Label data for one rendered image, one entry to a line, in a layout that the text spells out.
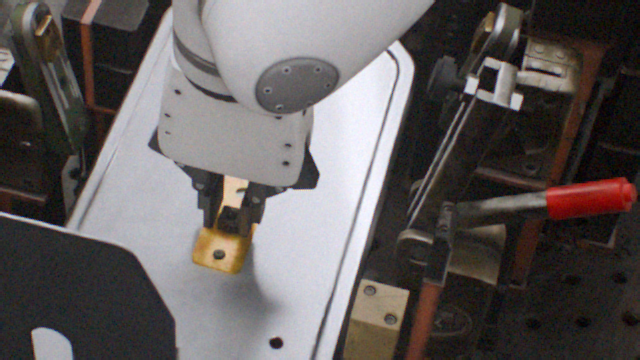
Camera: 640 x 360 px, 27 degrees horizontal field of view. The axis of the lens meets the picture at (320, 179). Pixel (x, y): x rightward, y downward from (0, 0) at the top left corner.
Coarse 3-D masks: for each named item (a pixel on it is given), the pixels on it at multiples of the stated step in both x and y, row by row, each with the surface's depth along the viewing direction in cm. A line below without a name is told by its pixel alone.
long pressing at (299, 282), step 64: (384, 64) 111; (128, 128) 104; (320, 128) 106; (384, 128) 106; (128, 192) 101; (192, 192) 101; (320, 192) 102; (384, 192) 102; (256, 256) 98; (320, 256) 98; (192, 320) 94; (256, 320) 94; (320, 320) 95
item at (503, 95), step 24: (480, 72) 83; (504, 72) 82; (432, 96) 82; (480, 96) 80; (504, 96) 81; (456, 120) 86; (480, 120) 82; (456, 144) 84; (480, 144) 83; (432, 168) 90; (456, 168) 85; (432, 192) 88; (456, 192) 87; (408, 216) 95; (432, 216) 90
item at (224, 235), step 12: (228, 180) 102; (240, 180) 102; (228, 192) 101; (228, 204) 100; (240, 204) 100; (204, 228) 99; (216, 228) 99; (228, 228) 98; (252, 228) 99; (204, 240) 98; (216, 240) 98; (228, 240) 98; (240, 240) 98; (204, 252) 97; (228, 252) 98; (240, 252) 98; (204, 264) 97; (216, 264) 97; (228, 264) 97; (240, 264) 97
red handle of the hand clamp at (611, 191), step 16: (544, 192) 89; (560, 192) 87; (576, 192) 87; (592, 192) 86; (608, 192) 86; (624, 192) 85; (464, 208) 91; (480, 208) 91; (496, 208) 90; (512, 208) 89; (528, 208) 88; (544, 208) 88; (560, 208) 87; (576, 208) 87; (592, 208) 86; (608, 208) 86; (624, 208) 86; (464, 224) 91; (480, 224) 91; (496, 224) 90
